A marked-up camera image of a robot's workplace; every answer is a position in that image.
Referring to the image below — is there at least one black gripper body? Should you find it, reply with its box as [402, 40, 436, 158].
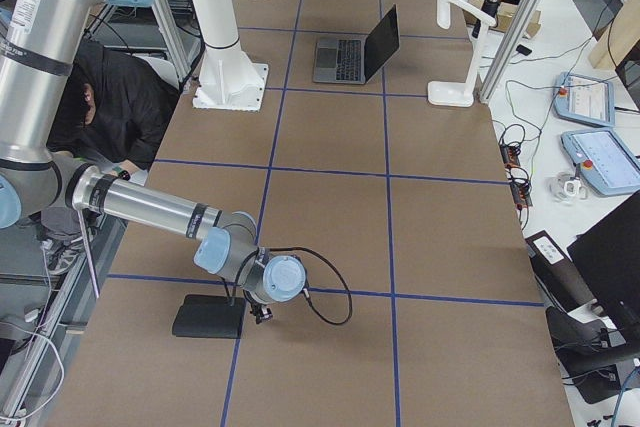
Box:
[250, 302, 273, 325]

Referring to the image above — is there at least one black mouse pad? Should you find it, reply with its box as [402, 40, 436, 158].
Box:
[172, 294, 246, 339]

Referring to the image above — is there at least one silver laptop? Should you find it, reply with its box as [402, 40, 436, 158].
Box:
[312, 5, 400, 85]

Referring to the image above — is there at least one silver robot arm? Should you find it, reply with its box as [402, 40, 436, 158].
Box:
[1, 0, 306, 306]

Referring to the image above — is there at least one white desk lamp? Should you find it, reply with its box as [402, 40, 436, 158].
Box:
[426, 0, 499, 108]

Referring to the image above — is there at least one person in black jacket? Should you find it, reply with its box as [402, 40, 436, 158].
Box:
[47, 39, 179, 180]

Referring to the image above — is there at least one upper teach pendant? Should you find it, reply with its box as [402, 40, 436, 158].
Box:
[553, 71, 615, 127]

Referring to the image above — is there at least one teach pendant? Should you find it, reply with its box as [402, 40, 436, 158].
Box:
[561, 128, 639, 196]
[553, 71, 615, 127]

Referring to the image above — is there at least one orange black power strip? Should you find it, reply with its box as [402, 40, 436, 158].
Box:
[499, 144, 532, 210]

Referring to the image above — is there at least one lower teach pendant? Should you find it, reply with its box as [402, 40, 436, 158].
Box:
[561, 128, 639, 196]

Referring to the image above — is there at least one black monitor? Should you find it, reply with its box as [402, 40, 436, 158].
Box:
[568, 193, 639, 329]

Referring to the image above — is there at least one aluminium frame post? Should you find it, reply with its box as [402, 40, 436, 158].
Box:
[478, 0, 540, 104]

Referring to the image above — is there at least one white pillar mount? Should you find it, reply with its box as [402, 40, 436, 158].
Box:
[192, 0, 269, 112]

